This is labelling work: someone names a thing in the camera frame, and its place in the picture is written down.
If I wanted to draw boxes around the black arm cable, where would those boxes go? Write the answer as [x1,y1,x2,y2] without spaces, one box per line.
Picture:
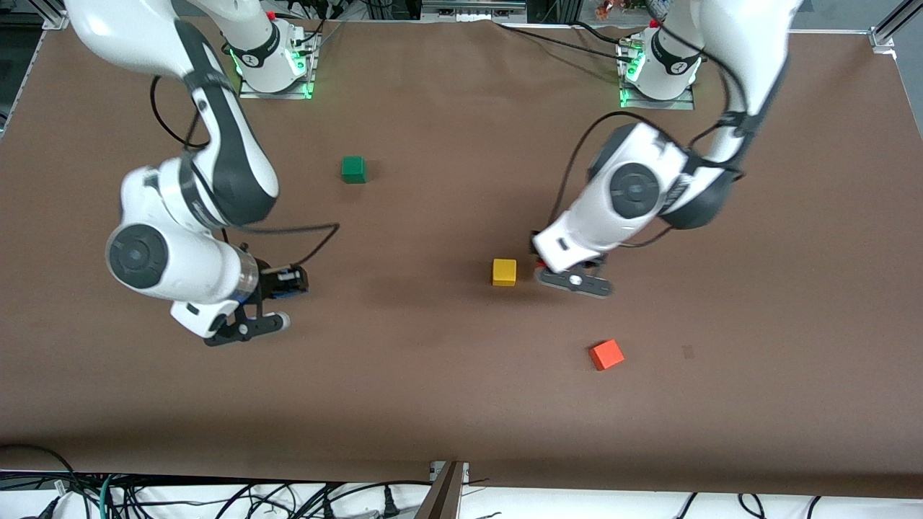
[548,43,754,250]
[150,72,341,267]

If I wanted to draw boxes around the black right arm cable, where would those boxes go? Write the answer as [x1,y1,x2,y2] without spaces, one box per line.
[150,72,341,267]

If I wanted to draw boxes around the aluminium corner profile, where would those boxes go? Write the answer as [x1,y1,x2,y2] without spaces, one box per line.
[869,0,923,51]
[29,0,70,31]

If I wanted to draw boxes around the white metal bracket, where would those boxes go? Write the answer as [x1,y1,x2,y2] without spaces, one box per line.
[430,461,471,485]

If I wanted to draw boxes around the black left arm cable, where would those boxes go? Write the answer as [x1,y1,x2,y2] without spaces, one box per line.
[548,43,754,250]

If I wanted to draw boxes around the orange wooden block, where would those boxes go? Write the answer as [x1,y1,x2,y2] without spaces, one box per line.
[588,338,626,372]

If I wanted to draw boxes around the aluminium bar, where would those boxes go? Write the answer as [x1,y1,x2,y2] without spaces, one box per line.
[415,461,466,519]

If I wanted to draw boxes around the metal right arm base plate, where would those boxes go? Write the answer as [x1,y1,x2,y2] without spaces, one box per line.
[238,32,319,100]

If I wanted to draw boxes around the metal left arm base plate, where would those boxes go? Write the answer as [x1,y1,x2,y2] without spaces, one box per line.
[618,36,697,111]

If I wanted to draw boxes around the aluminium frame rail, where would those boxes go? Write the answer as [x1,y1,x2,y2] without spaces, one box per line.
[422,0,527,22]

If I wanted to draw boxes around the brown table cover sheet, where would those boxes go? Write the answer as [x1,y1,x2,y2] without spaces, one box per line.
[0,18,923,498]

